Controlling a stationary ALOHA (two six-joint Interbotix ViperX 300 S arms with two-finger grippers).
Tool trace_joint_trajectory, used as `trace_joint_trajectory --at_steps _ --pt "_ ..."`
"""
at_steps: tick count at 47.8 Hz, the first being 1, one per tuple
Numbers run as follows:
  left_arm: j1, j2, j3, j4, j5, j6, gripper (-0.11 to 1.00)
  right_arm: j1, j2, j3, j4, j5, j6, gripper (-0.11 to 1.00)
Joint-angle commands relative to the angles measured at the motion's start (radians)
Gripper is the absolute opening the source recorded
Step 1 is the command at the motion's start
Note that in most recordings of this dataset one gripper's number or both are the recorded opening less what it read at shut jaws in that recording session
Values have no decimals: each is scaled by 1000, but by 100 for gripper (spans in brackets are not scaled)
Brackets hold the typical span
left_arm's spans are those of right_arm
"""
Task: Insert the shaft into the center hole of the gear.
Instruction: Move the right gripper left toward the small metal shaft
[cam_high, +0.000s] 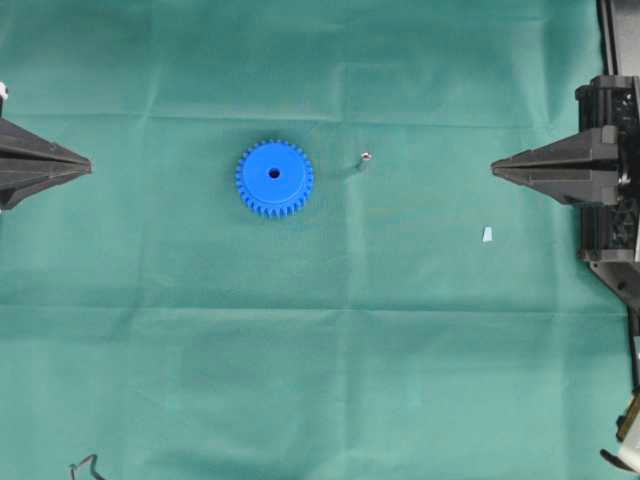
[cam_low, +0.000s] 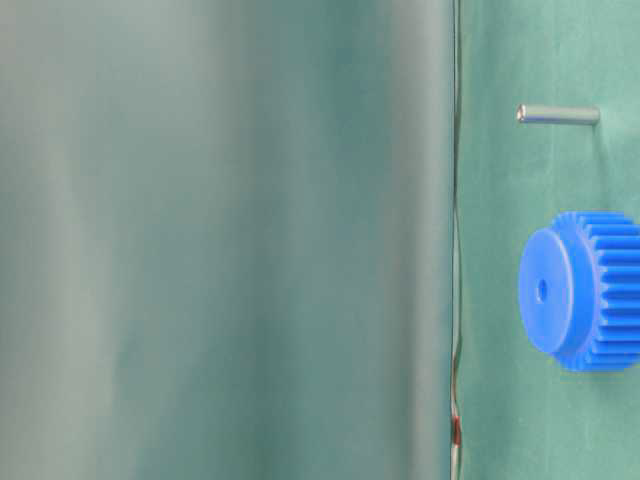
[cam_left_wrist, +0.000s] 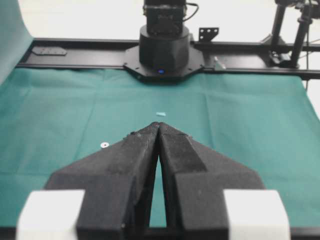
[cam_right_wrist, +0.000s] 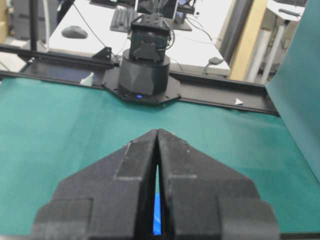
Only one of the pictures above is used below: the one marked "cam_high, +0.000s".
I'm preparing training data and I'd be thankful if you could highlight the white paper scrap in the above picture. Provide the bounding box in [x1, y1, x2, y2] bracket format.
[482, 226, 493, 243]

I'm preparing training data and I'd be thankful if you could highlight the grey bent wire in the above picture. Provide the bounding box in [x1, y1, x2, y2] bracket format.
[68, 453, 104, 480]

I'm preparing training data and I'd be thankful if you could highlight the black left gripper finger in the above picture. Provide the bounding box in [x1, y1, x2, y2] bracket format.
[1, 118, 91, 167]
[1, 162, 91, 211]

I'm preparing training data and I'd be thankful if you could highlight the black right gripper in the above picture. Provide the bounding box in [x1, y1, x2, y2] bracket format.
[491, 75, 639, 260]

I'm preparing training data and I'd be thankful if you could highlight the green cloth mat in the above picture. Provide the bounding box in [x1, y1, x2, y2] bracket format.
[1, 1, 631, 479]

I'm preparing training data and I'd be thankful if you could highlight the blue plastic gear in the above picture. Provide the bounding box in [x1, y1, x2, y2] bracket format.
[235, 140, 314, 218]

